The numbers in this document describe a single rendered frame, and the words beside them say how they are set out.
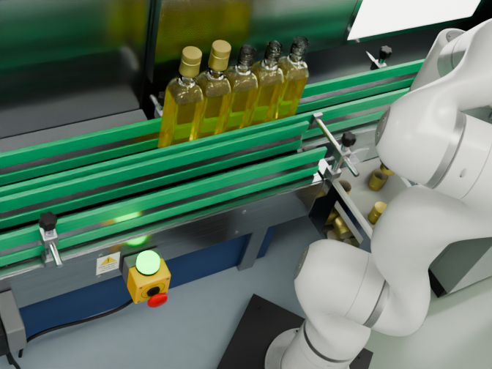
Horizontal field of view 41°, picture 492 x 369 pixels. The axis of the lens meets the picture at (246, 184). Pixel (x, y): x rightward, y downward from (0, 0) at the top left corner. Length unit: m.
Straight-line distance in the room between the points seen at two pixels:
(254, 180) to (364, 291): 0.34
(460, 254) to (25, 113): 1.64
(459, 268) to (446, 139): 1.72
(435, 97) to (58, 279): 0.76
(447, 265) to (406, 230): 1.62
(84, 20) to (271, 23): 0.39
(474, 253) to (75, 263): 1.55
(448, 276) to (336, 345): 1.37
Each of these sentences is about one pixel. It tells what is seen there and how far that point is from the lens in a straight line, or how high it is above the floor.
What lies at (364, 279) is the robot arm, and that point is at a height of 1.19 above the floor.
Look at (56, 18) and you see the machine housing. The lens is 1.20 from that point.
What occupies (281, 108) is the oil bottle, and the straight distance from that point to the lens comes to 1.34.
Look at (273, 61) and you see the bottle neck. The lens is 1.24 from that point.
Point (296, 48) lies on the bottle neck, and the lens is 1.26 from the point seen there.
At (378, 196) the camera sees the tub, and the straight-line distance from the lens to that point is 1.56.
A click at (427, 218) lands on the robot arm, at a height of 1.42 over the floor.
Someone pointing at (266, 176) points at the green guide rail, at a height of 1.09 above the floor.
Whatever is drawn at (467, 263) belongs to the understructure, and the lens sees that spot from 2.45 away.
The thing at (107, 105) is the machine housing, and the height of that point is 1.08.
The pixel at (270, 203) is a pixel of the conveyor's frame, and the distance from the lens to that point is 1.34.
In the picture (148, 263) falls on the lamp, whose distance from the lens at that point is 1.22.
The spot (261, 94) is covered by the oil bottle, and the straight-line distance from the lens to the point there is 1.27.
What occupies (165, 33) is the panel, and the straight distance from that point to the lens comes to 1.26.
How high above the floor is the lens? 2.07
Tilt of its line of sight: 50 degrees down
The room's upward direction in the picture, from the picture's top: 18 degrees clockwise
